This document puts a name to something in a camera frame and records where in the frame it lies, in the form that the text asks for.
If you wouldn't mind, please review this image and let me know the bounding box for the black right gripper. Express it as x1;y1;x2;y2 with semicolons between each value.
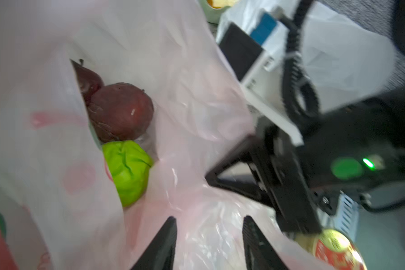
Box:
205;97;405;234

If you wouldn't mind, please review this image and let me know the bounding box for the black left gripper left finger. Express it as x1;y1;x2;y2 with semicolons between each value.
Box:
131;216;177;270

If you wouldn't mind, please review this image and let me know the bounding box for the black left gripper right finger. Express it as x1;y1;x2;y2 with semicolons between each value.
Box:
242;216;288;270

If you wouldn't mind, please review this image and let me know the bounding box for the white plastic bag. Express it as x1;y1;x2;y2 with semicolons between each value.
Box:
216;1;396;113

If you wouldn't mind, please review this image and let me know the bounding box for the pink plastic bag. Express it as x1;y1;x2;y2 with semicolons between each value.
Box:
0;1;329;270

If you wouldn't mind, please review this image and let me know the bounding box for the dark purple fruit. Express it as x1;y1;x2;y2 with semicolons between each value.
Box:
71;60;104;105
87;83;154;143

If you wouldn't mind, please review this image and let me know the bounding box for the green glass bowl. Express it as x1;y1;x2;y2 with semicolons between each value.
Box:
199;0;237;24

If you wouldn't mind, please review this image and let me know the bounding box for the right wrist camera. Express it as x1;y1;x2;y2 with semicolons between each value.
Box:
216;7;303;146

